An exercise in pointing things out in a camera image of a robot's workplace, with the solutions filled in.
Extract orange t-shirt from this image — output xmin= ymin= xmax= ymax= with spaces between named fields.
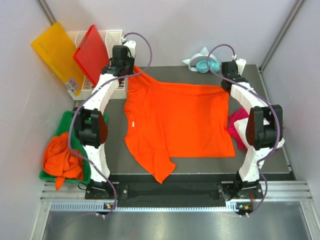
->
xmin=123 ymin=67 xmax=236 ymax=183
xmin=42 ymin=132 xmax=84 ymax=191

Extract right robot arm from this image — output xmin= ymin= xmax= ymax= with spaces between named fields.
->
xmin=220 ymin=59 xmax=285 ymax=201

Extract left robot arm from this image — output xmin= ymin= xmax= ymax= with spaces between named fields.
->
xmin=73 ymin=40 xmax=137 ymax=200

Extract red folder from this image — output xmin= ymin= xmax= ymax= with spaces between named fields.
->
xmin=73 ymin=24 xmax=109 ymax=87

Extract magenta folded t-shirt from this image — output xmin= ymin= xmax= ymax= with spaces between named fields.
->
xmin=227 ymin=105 xmax=285 ymax=151

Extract teal cat-ear headphones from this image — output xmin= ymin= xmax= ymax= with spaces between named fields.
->
xmin=182 ymin=47 xmax=221 ymax=74

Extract white folded t-shirt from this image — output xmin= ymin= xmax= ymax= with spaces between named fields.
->
xmin=232 ymin=118 xmax=286 ymax=150

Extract yellow folder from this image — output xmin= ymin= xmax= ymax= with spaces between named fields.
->
xmin=31 ymin=22 xmax=85 ymax=96

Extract orange t-shirt in bin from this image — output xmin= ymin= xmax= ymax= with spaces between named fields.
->
xmin=42 ymin=132 xmax=84 ymax=191

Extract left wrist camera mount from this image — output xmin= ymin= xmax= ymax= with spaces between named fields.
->
xmin=121 ymin=36 xmax=137 ymax=58

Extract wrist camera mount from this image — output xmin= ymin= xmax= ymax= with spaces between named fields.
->
xmin=121 ymin=36 xmax=137 ymax=58
xmin=232 ymin=54 xmax=247 ymax=76

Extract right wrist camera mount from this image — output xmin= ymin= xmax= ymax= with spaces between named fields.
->
xmin=232 ymin=54 xmax=247 ymax=76

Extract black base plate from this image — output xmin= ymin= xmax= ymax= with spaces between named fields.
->
xmin=84 ymin=181 xmax=266 ymax=207

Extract aluminium frame rail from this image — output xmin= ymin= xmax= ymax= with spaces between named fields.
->
xmin=40 ymin=180 xmax=313 ymax=215

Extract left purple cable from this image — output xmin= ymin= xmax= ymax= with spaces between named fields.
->
xmin=67 ymin=31 xmax=153 ymax=218

